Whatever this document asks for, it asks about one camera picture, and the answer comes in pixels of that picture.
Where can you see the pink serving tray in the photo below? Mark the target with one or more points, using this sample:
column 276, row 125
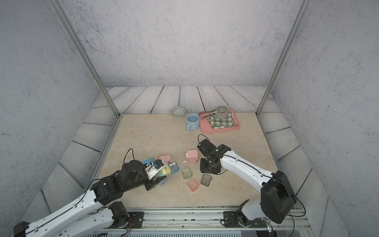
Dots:
column 206, row 128

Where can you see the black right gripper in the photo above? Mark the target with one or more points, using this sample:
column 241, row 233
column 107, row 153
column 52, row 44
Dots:
column 203, row 169

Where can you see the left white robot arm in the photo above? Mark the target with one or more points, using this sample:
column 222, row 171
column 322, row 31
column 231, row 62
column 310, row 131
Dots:
column 102, row 193

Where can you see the blue transparent tray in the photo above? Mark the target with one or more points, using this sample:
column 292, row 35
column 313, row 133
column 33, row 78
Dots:
column 174, row 167

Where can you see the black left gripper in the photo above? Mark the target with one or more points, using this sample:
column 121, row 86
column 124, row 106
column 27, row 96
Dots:
column 153, row 183

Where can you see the metal spoon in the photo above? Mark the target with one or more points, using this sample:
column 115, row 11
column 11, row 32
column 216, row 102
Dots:
column 234, row 123

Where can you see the patterned ceramic bowl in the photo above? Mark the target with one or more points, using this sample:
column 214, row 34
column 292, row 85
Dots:
column 178, row 112

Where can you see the striped ceramic cup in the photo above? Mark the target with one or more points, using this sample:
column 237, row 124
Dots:
column 221, row 112

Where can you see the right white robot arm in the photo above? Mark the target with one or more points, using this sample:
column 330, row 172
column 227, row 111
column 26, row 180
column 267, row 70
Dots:
column 277, row 195

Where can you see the green transparent tray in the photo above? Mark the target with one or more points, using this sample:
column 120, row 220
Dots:
column 186, row 173

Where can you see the grey transparent tray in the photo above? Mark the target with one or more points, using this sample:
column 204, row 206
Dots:
column 206, row 180

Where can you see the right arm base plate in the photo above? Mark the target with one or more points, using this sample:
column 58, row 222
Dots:
column 234, row 219

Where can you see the pink pencil sharpener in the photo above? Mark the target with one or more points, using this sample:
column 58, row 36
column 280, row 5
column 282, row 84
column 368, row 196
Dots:
column 166, row 158
column 191, row 156

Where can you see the green checkered cloth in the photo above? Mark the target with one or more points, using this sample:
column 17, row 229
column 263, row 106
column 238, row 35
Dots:
column 219, row 124

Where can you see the blue pencil sharpener lying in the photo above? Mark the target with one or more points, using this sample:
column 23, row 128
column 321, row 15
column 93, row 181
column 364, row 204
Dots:
column 163, row 181

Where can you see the blue pencil sharpener round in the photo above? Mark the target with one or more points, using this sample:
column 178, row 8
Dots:
column 148, row 161

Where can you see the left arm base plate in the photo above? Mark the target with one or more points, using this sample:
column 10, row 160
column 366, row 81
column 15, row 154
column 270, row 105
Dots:
column 132, row 220

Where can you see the light blue mug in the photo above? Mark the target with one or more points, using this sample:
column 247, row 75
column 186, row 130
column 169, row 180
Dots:
column 192, row 121

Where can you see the green yellow pencil sharpener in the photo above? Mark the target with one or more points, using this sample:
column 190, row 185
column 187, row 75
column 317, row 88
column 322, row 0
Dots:
column 165, row 171

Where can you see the red transparent tray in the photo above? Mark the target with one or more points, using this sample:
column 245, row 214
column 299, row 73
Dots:
column 192, row 184

